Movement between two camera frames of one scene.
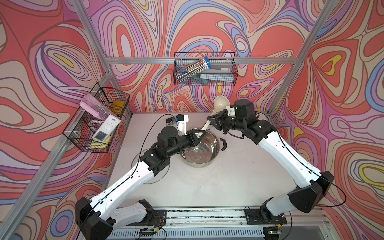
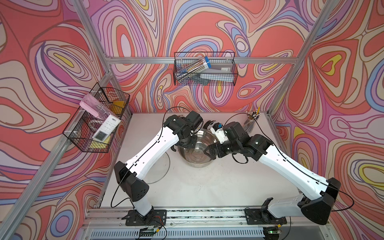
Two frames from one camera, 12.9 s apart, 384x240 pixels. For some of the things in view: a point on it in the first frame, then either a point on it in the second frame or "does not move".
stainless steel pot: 204,153 does not move
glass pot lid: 158,176 does not move
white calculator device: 105,129 does not move
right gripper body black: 225,122 -> 222,149
